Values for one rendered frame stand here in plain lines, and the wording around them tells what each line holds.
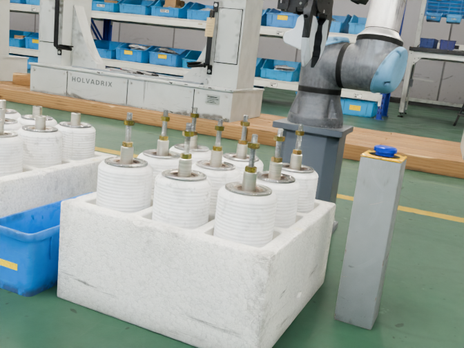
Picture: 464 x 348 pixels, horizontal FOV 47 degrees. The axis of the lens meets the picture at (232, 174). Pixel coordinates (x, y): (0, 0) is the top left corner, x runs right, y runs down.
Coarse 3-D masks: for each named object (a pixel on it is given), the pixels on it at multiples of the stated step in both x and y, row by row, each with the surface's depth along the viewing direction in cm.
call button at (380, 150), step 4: (376, 148) 93; (380, 148) 92; (384, 148) 92; (388, 148) 92; (392, 148) 92; (396, 148) 93; (376, 152) 94; (380, 152) 92; (384, 152) 92; (388, 152) 92; (392, 152) 92; (396, 152) 93; (388, 156) 92; (392, 156) 93
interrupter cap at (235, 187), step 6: (228, 186) 84; (234, 186) 85; (240, 186) 86; (258, 186) 86; (264, 186) 87; (234, 192) 82; (240, 192) 81; (246, 192) 82; (252, 192) 82; (258, 192) 83; (264, 192) 83; (270, 192) 83
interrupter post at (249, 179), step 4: (244, 172) 84; (256, 172) 84; (244, 176) 84; (248, 176) 83; (252, 176) 83; (256, 176) 84; (244, 180) 84; (248, 180) 83; (252, 180) 83; (256, 180) 84; (244, 184) 84; (248, 184) 84; (252, 184) 84; (244, 188) 84; (248, 188) 84; (252, 188) 84
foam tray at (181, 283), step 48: (96, 192) 99; (96, 240) 90; (144, 240) 85; (192, 240) 82; (288, 240) 85; (96, 288) 91; (144, 288) 87; (192, 288) 83; (240, 288) 79; (288, 288) 89; (192, 336) 84; (240, 336) 81
